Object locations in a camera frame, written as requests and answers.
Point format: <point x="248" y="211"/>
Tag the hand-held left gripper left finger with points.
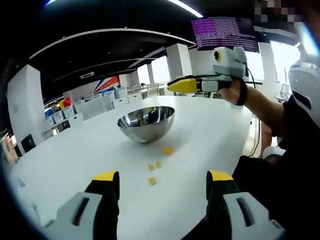
<point x="80" y="215"/>

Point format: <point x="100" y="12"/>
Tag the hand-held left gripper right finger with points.
<point x="240" y="217"/>

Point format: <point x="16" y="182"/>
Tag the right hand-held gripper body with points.
<point x="230" y="63"/>

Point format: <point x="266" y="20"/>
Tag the yellow QQ candy piece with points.
<point x="168" y="150"/>
<point x="158" y="164"/>
<point x="152" y="181"/>
<point x="151" y="167"/>

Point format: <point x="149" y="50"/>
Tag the stainless steel bowl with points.
<point x="147" y="132"/>

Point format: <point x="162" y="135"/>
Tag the person's right hand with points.
<point x="232" y="95"/>

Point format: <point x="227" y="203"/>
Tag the purple screen monitor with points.
<point x="220" y="32"/>

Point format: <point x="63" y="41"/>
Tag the white square pillar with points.
<point x="178" y="62"/>
<point x="150" y="73"/>
<point x="25" y="105"/>

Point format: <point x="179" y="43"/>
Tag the person in black shirt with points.
<point x="275" y="187"/>

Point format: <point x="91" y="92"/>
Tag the white table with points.
<point x="75" y="162"/>

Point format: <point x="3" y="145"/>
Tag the white office chair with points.
<point x="283" y="91"/>

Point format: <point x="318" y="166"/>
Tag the ceiling light strip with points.
<point x="185" y="7"/>

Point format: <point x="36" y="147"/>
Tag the white chest-worn device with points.
<point x="300" y="82"/>

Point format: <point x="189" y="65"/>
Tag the stack of cardboard boxes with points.
<point x="8" y="147"/>

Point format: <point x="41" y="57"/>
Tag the blue storage bin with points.
<point x="49" y="113"/>

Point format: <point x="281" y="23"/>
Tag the row of white storage bins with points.
<point x="85" y="107"/>

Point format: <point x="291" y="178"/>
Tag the yellow storage bin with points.
<point x="62" y="104"/>

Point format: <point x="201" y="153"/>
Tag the red storage bin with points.
<point x="68" y="102"/>

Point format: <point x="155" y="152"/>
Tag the ceiling air vent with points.
<point x="87" y="75"/>

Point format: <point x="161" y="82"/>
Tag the striped wall banner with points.
<point x="106" y="83"/>

